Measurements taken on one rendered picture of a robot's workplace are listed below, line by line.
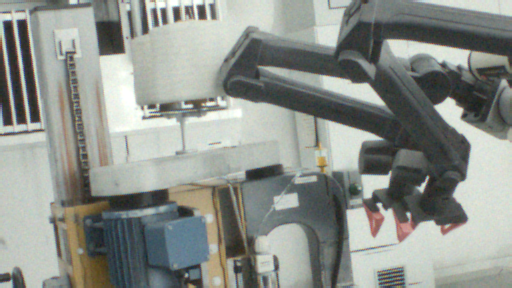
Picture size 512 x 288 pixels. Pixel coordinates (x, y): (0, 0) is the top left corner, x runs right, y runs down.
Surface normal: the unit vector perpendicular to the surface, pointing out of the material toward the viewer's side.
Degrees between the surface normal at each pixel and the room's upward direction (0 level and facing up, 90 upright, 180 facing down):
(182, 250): 90
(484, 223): 90
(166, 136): 90
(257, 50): 112
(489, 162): 90
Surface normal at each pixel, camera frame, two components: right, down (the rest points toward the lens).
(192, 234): 0.72, -0.04
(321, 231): 0.36, 0.03
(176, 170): 0.86, -0.07
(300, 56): 0.18, 0.38
